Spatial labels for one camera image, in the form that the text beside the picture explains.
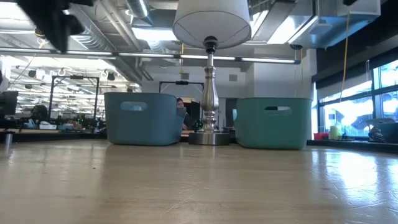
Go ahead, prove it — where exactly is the rectangular silver ventilation duct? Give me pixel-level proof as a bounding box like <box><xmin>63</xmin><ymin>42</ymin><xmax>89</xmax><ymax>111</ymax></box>
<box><xmin>289</xmin><ymin>0</ymin><xmax>382</xmax><ymax>50</ymax></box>

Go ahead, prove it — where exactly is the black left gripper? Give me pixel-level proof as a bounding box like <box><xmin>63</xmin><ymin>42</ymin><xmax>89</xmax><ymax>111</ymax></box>
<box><xmin>15</xmin><ymin>0</ymin><xmax>94</xmax><ymax>53</ymax></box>

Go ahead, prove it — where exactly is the green plastic bin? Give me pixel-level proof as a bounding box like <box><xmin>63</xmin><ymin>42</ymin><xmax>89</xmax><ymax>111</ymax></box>
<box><xmin>233</xmin><ymin>97</ymin><xmax>313</xmax><ymax>151</ymax></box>

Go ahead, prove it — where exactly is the round silver ventilation duct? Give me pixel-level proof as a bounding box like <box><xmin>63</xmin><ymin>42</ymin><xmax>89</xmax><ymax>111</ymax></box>
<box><xmin>126</xmin><ymin>0</ymin><xmax>150</xmax><ymax>19</ymax></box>

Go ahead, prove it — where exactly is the long ceiling light bar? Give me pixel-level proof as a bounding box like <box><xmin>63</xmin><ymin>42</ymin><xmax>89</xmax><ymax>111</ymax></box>
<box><xmin>0</xmin><ymin>48</ymin><xmax>302</xmax><ymax>65</ymax></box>

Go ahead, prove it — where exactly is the dark monitor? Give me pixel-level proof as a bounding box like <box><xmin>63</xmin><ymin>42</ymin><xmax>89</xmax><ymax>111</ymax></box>
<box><xmin>0</xmin><ymin>90</ymin><xmax>19</xmax><ymax>116</ymax></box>

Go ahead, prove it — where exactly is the person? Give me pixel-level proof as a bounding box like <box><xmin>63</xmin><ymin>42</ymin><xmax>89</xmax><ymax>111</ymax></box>
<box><xmin>176</xmin><ymin>97</ymin><xmax>194</xmax><ymax>131</ymax></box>
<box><xmin>29</xmin><ymin>105</ymin><xmax>50</xmax><ymax>125</ymax></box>

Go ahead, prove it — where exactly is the striped dark object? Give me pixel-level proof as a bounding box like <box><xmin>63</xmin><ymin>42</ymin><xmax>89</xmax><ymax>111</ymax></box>
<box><xmin>366</xmin><ymin>118</ymin><xmax>396</xmax><ymax>143</ymax></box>

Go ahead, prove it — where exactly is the dark bin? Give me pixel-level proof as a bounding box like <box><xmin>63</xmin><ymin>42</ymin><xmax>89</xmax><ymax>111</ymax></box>
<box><xmin>379</xmin><ymin>121</ymin><xmax>398</xmax><ymax>144</ymax></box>

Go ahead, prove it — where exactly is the blue plastic bin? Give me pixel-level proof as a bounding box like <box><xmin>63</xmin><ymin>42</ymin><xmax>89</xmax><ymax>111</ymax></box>
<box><xmin>104</xmin><ymin>91</ymin><xmax>187</xmax><ymax>146</ymax></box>

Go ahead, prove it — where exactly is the silver metal post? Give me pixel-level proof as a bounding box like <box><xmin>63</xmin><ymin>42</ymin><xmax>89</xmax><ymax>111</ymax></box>
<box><xmin>3</xmin><ymin>131</ymin><xmax>16</xmax><ymax>153</ymax></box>

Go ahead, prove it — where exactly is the silver table lamp white shade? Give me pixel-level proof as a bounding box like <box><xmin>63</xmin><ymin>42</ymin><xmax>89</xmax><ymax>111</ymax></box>
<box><xmin>172</xmin><ymin>0</ymin><xmax>252</xmax><ymax>146</ymax></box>

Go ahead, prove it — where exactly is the tall black rig frame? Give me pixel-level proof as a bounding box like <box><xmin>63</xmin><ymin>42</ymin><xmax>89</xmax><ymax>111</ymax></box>
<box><xmin>49</xmin><ymin>75</ymin><xmax>100</xmax><ymax>122</ymax></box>

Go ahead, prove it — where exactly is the low black rig frame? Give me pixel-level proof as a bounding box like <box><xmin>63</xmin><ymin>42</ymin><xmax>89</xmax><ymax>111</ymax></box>
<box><xmin>159</xmin><ymin>80</ymin><xmax>205</xmax><ymax>94</ymax></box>

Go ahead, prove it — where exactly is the yellow-green cup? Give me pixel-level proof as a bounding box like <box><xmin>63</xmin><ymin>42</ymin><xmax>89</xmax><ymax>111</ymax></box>
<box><xmin>329</xmin><ymin>125</ymin><xmax>342</xmax><ymax>140</ymax></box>

